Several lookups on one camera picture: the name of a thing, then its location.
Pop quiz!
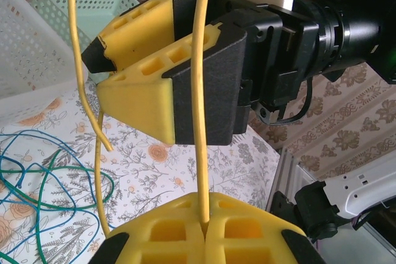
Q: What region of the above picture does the white plastic basket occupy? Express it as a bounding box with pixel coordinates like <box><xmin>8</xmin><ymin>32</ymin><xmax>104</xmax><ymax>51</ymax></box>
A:
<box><xmin>0</xmin><ymin>0</ymin><xmax>93</xmax><ymax>126</ymax></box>

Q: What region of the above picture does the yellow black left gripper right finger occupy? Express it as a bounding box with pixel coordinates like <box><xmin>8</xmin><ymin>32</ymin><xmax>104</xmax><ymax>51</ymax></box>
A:
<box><xmin>204</xmin><ymin>192</ymin><xmax>327</xmax><ymax>264</ymax></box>

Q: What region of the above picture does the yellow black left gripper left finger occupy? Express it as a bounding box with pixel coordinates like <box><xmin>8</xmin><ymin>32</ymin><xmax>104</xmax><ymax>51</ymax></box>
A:
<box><xmin>88</xmin><ymin>191</ymin><xmax>207</xmax><ymax>264</ymax></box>

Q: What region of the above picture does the blue cable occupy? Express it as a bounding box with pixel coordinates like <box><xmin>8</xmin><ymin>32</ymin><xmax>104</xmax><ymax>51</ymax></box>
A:
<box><xmin>0</xmin><ymin>129</ymin><xmax>100</xmax><ymax>264</ymax></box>

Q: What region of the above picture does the yellow cable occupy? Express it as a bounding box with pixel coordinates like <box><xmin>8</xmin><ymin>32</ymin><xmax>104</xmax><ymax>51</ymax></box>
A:
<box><xmin>68</xmin><ymin>0</ymin><xmax>214</xmax><ymax>224</ymax></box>
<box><xmin>94</xmin><ymin>111</ymin><xmax>112</xmax><ymax>239</ymax></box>

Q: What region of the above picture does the green cable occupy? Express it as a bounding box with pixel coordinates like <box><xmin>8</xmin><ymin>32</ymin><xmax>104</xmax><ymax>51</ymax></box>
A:
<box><xmin>0</xmin><ymin>149</ymin><xmax>115</xmax><ymax>264</ymax></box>

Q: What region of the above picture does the aluminium table side rail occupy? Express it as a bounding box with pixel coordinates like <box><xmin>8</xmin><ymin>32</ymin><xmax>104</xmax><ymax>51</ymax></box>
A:
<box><xmin>267</xmin><ymin>148</ymin><xmax>313</xmax><ymax>212</ymax></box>

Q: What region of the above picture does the floral table cover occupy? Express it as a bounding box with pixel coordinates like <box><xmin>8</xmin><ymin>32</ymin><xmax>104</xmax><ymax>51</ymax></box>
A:
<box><xmin>0</xmin><ymin>78</ymin><xmax>282</xmax><ymax>264</ymax></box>

